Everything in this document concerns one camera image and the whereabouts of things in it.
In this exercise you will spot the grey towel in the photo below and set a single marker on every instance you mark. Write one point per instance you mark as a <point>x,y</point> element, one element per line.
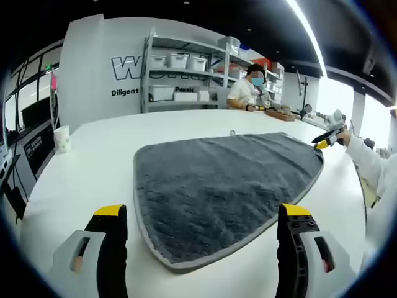
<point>217,186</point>

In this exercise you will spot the person's right hand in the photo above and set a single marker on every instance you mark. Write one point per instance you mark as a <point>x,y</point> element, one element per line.
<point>342,137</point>

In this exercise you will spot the black tripod stand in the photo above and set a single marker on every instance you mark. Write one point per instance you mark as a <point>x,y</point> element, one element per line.
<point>305,99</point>

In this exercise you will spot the brown wooden box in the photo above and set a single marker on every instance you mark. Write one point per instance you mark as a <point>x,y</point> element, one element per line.
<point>280,115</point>

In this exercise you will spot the grey board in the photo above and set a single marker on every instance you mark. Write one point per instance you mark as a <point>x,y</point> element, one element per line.
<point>221,97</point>

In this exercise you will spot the white paper cup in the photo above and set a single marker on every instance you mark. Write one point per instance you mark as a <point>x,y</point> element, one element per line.
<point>62,139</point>

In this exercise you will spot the grey reception counter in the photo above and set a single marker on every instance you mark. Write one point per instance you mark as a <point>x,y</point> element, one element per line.
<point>37,147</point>

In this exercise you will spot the metal shelf with bins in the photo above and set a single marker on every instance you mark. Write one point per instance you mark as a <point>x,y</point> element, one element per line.
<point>178,60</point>

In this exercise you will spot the white stand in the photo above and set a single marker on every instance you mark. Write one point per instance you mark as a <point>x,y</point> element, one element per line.
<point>55,105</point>

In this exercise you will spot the black monitor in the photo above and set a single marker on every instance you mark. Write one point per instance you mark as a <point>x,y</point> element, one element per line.
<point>35,108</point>

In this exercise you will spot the pink tag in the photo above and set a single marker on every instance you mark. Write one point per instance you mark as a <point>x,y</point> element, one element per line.
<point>54,82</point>

